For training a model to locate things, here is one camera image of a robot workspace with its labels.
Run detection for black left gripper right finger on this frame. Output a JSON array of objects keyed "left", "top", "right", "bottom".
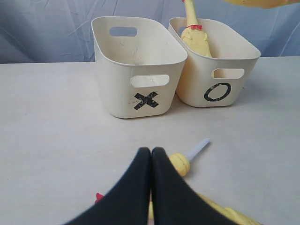
[{"left": 152, "top": 147, "right": 237, "bottom": 225}]

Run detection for blue grey backdrop curtain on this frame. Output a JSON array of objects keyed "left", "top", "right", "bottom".
[{"left": 0, "top": 0, "right": 300, "bottom": 63}]

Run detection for cream bin marked X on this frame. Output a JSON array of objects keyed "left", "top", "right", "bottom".
[{"left": 91, "top": 16, "right": 188, "bottom": 119}]

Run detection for rubber chicken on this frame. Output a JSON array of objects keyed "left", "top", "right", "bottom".
[
  {"left": 226, "top": 0, "right": 299, "bottom": 9},
  {"left": 181, "top": 0, "right": 211, "bottom": 57}
]

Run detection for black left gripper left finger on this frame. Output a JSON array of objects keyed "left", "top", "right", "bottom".
[{"left": 66, "top": 147, "right": 150, "bottom": 225}]

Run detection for cream bin marked O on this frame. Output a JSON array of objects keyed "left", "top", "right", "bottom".
[{"left": 168, "top": 17, "right": 261, "bottom": 107}]

